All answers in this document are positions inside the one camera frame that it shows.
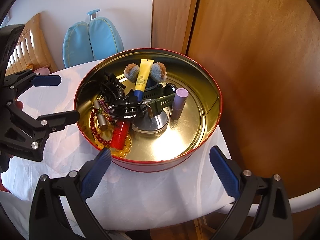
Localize chair backrest post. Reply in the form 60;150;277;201
86;9;101;20

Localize red lipstick tube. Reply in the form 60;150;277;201
110;120;130;149

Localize light blue chair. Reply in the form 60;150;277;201
62;17;125;68

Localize wooden wardrobe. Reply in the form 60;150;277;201
151;0;320;198

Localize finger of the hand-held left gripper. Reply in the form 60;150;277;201
3;69;62;101
0;102;81;162

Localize yellow cream tube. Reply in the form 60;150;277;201
133;59;154;103

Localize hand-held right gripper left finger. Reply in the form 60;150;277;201
29;147;112;240

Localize blue plush earmuffs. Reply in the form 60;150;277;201
124;62;167;92

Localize red round metal tin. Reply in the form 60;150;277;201
74;48;222;173

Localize slim purple tube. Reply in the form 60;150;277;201
99;99;116;126

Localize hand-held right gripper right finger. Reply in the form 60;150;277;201
209;145;293;240

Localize dark red bead bracelet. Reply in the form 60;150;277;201
89;109;112;147

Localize yellow bead bracelet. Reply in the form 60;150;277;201
94;126;132;158

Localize lilac lipstick tube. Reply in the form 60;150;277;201
171;87;188;120

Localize black hair claw clip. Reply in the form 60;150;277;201
110;97;148;120

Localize green strap wristwatch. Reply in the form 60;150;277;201
127;82;178;119

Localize silver lipstick tube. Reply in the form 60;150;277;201
93;100;109;131

